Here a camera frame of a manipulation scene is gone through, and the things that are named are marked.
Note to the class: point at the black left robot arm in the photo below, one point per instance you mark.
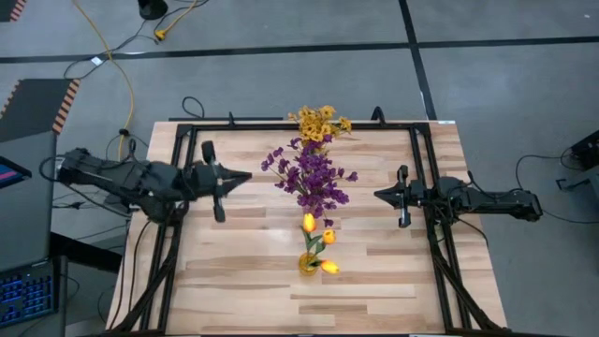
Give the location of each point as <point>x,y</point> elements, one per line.
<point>126,178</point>

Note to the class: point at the white paper tag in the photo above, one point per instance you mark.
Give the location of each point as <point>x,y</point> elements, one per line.
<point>97,60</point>

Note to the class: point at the large black orange-striped mat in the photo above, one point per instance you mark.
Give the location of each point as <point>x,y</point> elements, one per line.
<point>33,107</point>

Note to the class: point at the gray laptop with backlit keyboard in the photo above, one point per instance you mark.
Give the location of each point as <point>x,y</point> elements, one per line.
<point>23,210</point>

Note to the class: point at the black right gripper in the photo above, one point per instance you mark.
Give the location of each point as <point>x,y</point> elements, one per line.
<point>416,194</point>

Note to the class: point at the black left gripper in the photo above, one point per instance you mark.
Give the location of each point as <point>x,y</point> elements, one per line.
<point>201,180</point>

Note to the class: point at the black desk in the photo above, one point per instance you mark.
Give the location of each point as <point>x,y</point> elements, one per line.
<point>84,253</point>

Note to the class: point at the black metal table frame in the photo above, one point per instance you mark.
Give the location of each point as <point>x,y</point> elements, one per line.
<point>374,126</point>

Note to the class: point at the gray metal stand foot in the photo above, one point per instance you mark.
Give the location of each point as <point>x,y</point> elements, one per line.
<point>580,180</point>

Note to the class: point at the black round stand base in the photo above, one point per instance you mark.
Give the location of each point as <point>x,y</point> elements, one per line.
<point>152,8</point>

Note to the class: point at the black equipment box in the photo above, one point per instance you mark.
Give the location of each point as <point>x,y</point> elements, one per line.
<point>587,150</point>

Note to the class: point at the orange yellow artificial tulip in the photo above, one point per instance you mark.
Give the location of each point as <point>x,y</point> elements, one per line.
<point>329,236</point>
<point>309,223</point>
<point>330,267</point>

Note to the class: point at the small black orange-striped mat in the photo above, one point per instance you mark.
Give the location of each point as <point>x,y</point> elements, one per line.
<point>7,8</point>

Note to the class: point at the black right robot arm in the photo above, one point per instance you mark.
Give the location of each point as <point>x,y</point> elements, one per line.
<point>496,203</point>

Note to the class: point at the amber glass vase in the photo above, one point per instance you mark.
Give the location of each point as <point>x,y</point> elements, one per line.
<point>305,269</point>

